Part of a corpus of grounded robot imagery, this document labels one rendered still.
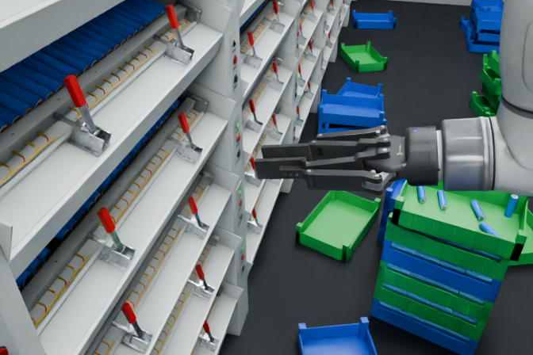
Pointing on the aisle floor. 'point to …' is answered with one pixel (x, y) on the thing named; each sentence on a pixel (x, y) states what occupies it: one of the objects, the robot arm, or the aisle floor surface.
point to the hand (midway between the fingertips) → (282, 161)
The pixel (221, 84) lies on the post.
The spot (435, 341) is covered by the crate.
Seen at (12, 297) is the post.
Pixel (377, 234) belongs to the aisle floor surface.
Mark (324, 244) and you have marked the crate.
